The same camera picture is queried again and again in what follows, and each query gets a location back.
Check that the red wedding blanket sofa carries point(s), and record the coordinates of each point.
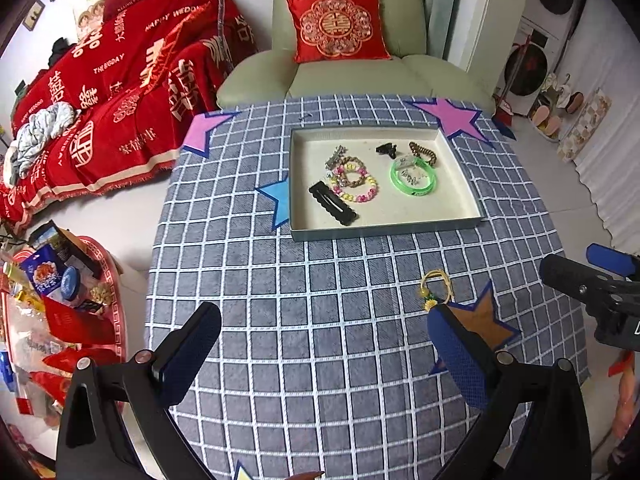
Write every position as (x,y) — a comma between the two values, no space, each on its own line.
(125,110)

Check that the brown star sticker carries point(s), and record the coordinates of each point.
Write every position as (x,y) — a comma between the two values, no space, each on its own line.
(482,325)

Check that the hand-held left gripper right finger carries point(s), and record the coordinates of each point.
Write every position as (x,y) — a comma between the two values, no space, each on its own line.
(462,360)

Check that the black snap hair clip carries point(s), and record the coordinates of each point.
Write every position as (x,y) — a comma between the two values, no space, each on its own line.
(332,203)

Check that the small silver ornament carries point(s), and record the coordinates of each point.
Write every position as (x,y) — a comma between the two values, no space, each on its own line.
(336,178)
(414,178)

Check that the grey white crumpled cloth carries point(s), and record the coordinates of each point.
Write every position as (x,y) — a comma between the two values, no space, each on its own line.
(40,135)

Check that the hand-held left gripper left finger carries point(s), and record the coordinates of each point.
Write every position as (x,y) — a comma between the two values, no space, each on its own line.
(187,355)

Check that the red embroidered cushion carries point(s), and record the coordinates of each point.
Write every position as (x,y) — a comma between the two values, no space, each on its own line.
(340,30)

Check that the pink star sticker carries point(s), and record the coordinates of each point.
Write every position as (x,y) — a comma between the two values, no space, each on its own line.
(205,132)
(450,115)

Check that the row of slippers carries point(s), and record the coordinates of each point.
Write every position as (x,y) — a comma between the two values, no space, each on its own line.
(555,110)

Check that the pale green curtain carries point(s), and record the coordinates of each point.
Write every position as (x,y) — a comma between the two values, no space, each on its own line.
(437,5)

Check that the black bone-shaped hair pin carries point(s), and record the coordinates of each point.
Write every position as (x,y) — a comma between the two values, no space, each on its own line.
(306,116)

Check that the white washing machine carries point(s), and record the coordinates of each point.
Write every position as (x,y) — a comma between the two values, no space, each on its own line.
(530,70)

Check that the white shallow tray box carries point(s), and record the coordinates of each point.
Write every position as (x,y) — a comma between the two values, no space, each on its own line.
(450,210)

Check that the black claw hair clip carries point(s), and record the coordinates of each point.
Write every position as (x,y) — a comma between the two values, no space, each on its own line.
(387,150)

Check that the silver star hair clip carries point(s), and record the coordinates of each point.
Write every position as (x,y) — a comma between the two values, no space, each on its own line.
(337,156)

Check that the grey checked tablecloth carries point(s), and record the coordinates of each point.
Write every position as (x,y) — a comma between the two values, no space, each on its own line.
(325,335)

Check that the yellow star sticker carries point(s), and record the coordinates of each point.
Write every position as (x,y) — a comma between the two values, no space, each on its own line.
(244,474)

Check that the red tray of snacks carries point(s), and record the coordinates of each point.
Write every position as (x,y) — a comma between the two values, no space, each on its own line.
(45,335)

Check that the green translucent bangle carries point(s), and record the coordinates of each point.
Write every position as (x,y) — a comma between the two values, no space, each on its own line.
(400,182)

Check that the pale green armchair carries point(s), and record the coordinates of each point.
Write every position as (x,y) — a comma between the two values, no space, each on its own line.
(260,75)

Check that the red dustpan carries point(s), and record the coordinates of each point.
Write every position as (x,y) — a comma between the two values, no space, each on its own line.
(505,110)

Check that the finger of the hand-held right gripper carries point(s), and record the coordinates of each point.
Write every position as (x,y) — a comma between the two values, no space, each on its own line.
(575,280)
(612,259)

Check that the blue round tin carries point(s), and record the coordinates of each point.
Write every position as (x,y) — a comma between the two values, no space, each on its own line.
(71,285)

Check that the blue star sticker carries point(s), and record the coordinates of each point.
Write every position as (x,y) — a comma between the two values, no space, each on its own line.
(277,200)

